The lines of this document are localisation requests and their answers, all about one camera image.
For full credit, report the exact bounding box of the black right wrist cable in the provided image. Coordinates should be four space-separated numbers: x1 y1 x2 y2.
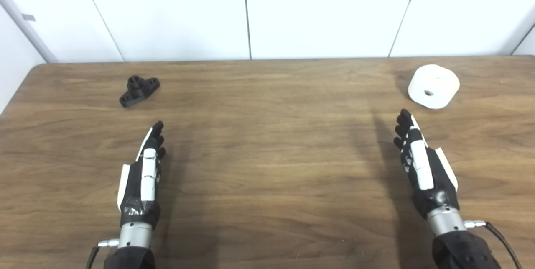
464 220 523 269

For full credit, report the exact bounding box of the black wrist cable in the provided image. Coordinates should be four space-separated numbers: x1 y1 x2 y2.
464 220 523 269
86 238 120 269

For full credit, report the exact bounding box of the black flanged holder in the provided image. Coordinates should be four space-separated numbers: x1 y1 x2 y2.
119 75 161 108

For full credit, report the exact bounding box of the round white piece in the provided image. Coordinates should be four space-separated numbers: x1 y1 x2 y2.
408 64 461 110

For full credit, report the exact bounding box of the grey wall corner post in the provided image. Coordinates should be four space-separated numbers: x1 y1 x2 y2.
0 0 58 64

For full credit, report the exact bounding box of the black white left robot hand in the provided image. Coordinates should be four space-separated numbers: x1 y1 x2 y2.
116 121 166 230

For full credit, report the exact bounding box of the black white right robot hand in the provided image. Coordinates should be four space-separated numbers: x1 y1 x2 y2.
393 109 460 220

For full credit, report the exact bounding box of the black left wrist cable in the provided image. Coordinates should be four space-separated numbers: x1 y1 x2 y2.
86 238 120 269

